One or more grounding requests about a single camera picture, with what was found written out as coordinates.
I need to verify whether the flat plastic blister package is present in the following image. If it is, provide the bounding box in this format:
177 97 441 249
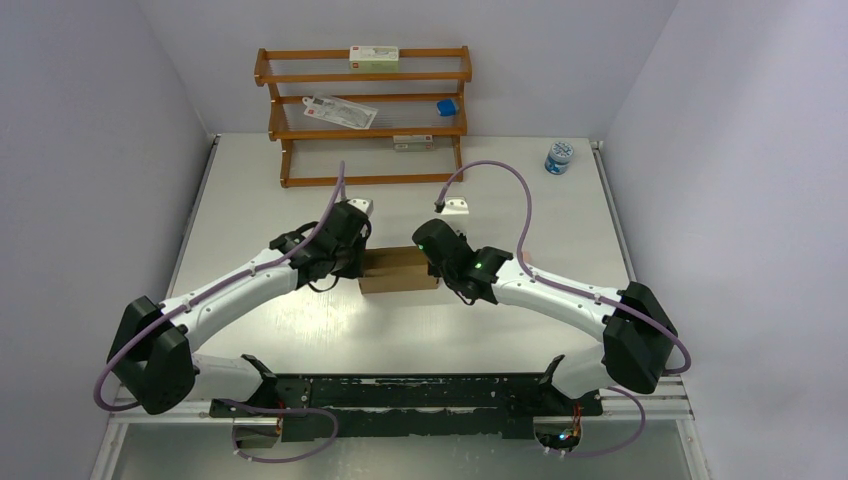
301 95 379 130

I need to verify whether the white green box top shelf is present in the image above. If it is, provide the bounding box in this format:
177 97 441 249
349 45 400 73

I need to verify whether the brown cardboard box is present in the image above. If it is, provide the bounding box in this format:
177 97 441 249
358 246 439 295

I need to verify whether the grey box lower shelf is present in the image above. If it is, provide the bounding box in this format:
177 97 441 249
392 134 435 152

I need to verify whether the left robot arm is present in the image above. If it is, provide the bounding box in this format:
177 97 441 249
108 198 374 416

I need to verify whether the small blue object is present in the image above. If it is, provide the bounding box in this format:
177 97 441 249
436 98 460 117

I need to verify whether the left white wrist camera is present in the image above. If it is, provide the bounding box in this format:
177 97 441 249
346 198 374 218

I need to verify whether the wooden three-tier shelf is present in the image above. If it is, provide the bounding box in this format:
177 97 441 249
253 46 472 188

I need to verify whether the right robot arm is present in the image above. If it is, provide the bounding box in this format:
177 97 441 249
412 219 677 414

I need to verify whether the blue white round jar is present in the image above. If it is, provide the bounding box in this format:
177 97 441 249
544 141 574 175

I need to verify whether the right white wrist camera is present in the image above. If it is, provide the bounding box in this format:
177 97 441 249
435 196 470 217

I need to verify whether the black base frame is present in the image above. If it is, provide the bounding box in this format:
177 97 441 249
209 367 603 442

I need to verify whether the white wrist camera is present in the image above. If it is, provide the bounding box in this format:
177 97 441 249
435 196 470 217
346 198 374 218

